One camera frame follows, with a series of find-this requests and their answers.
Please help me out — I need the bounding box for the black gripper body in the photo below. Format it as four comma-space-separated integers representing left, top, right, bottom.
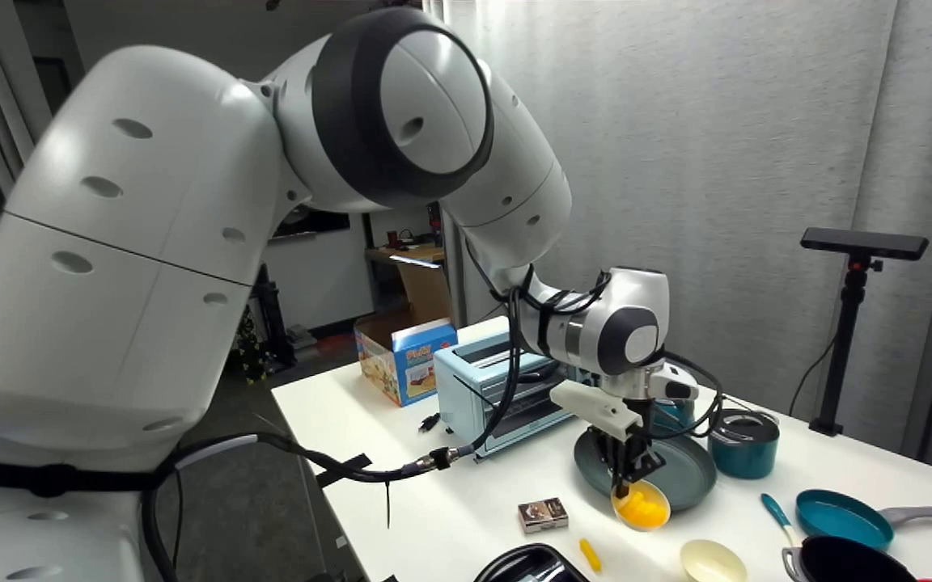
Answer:
610, 405, 663, 497

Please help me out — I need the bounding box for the yellow bowl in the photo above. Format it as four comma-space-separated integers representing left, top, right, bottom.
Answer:
610, 481, 669, 529

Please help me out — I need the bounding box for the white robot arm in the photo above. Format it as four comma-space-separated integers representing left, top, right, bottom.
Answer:
0, 6, 669, 582

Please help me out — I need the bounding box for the cream bowl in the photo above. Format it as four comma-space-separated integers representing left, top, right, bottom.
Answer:
678, 539, 747, 582

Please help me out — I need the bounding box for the grey-blue plate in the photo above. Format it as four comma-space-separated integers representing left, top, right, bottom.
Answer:
573, 431, 716, 513

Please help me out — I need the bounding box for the small dark card box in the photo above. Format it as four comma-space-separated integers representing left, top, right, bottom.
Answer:
518, 497, 568, 532

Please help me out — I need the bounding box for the teal pot with lid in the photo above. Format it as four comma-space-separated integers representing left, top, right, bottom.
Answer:
710, 406, 781, 478

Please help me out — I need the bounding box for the light blue toaster oven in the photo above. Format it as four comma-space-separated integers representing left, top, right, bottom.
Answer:
435, 329, 568, 460

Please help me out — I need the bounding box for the teal frying pan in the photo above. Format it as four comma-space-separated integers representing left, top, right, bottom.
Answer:
797, 488, 932, 550

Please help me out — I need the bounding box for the black frying pan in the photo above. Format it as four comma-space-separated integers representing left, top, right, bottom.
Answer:
781, 535, 915, 582

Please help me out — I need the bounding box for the cardboard snack box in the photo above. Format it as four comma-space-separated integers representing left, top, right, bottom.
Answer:
357, 312, 455, 406

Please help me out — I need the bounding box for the teal handled utensil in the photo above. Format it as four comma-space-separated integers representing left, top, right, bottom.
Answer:
761, 491, 800, 546

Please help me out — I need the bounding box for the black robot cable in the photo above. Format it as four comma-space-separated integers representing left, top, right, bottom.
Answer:
0, 267, 728, 582

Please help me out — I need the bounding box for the black camera on tripod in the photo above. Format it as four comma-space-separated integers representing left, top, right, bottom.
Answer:
800, 226, 927, 435

